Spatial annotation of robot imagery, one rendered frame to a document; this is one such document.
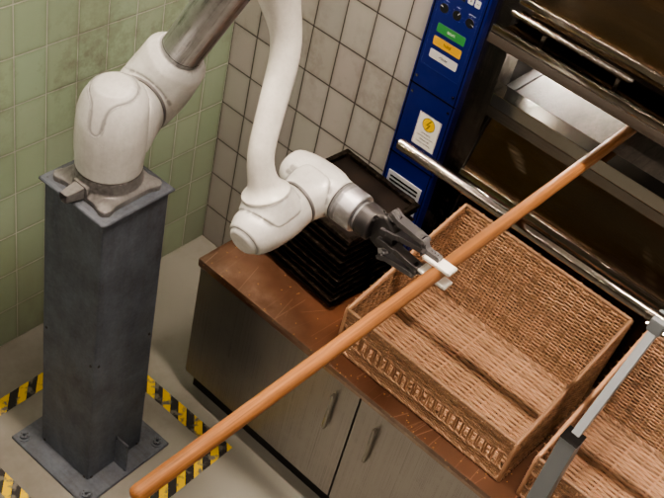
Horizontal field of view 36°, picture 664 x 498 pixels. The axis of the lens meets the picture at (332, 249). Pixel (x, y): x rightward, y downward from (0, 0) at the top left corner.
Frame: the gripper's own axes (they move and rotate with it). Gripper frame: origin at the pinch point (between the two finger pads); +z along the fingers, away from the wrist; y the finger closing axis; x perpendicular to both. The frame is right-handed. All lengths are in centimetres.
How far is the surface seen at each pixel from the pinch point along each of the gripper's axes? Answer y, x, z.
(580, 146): 2, -68, -5
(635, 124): -20, -53, 9
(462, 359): 61, -42, -2
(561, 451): 28.1, -7.1, 37.7
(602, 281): 2.7, -30.0, 23.6
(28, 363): 120, 16, -111
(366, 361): 58, -18, -18
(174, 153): 73, -49, -122
